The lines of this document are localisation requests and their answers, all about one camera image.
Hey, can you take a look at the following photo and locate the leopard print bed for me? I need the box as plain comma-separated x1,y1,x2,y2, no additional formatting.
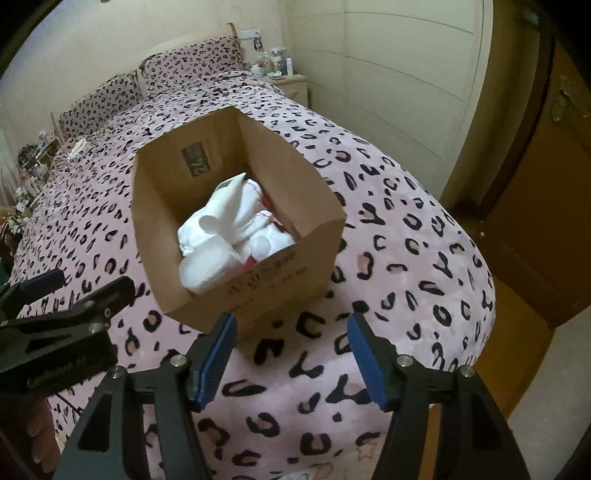
9,74,497,480

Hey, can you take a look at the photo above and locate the brown wooden door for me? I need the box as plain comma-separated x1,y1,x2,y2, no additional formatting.
480,28,591,328

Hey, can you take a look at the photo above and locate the cluttered side shelf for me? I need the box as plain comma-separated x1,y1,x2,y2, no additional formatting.
0,131,61,259

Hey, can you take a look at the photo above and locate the person's left hand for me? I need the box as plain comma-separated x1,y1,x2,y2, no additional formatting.
27,401,64,465

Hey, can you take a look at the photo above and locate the white cloth red stitching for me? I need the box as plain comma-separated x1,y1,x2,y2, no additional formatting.
198,172,296,259

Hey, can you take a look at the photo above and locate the brass door handle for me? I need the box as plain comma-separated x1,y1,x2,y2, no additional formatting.
553,74,573,123

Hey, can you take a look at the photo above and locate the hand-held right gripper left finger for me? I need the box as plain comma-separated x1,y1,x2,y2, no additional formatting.
51,311,238,480

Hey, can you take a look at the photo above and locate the cream panelled wardrobe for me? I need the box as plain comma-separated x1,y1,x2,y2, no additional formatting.
277,0,490,199

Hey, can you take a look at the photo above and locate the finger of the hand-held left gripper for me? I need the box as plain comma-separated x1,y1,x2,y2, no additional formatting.
0,276,137,352
0,268,66,308

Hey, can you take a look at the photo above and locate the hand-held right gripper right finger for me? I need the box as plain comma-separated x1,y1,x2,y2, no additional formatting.
346,300,532,480

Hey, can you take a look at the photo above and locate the cream nightstand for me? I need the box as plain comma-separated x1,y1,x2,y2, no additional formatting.
268,74,309,108

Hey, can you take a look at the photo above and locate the white fabric bundle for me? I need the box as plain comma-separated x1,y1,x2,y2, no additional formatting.
178,242,242,294

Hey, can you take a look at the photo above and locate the pink leopard print pillow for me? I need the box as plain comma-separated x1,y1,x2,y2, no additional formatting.
141,37,245,97
59,74,143,139

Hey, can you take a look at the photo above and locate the cluster of toiletry bottles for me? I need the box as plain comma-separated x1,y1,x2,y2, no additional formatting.
249,46,296,78

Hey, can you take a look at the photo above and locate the brown cardboard box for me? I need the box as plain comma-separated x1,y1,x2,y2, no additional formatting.
131,105,347,342

